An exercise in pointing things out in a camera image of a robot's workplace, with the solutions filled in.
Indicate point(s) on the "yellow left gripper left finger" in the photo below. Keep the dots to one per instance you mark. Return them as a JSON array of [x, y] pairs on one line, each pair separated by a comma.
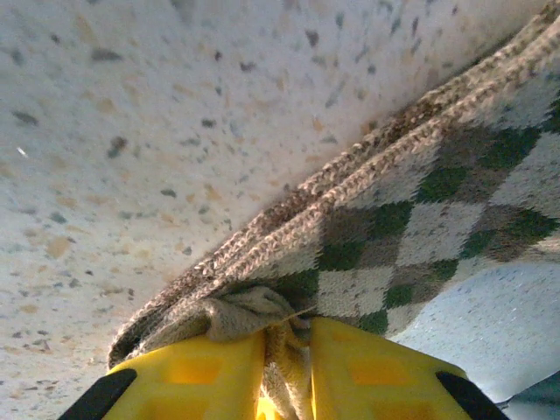
[[188, 380]]

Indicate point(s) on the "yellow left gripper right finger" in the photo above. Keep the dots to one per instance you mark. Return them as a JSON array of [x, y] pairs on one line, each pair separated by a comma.
[[376, 380]]

